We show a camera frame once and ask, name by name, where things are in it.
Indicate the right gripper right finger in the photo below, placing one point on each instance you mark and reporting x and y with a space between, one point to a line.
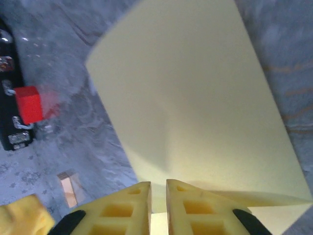
200 215

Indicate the small wooden block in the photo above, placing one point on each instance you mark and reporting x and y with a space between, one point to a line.
71 191

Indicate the black briefcase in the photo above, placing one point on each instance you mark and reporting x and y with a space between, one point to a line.
7 110

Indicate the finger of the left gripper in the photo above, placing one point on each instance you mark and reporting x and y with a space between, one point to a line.
22 218

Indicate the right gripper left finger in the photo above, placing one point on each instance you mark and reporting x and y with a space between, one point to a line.
117 215

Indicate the yellow cloth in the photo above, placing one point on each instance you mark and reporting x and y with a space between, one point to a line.
183 85

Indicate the red block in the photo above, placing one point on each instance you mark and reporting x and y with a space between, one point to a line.
29 105

